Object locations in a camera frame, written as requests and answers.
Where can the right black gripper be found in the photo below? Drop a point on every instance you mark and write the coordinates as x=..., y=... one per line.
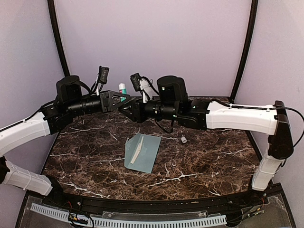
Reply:
x=137, y=114

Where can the light blue envelope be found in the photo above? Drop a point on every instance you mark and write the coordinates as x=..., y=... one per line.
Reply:
x=147, y=156

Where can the small glue stick bottle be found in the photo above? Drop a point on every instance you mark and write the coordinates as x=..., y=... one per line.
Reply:
x=122, y=90

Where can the white slotted cable duct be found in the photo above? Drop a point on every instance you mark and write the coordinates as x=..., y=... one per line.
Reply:
x=123, y=220

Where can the right black frame post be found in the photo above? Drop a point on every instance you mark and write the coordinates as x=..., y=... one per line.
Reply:
x=245, y=51

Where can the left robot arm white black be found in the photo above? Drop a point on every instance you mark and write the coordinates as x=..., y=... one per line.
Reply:
x=49, y=119

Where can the left black frame post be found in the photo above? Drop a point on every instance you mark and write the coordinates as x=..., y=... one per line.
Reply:
x=57, y=37

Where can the black frame post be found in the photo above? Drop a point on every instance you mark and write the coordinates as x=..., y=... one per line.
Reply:
x=245, y=51
x=57, y=37

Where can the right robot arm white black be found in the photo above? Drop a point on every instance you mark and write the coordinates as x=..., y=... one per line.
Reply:
x=169, y=101

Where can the small white glue cap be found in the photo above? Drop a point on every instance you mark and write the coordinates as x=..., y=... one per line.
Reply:
x=183, y=139

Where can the black front table rail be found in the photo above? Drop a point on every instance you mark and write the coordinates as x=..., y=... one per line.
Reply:
x=228, y=203

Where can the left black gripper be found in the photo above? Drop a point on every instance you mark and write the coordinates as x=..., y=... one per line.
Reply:
x=107, y=100

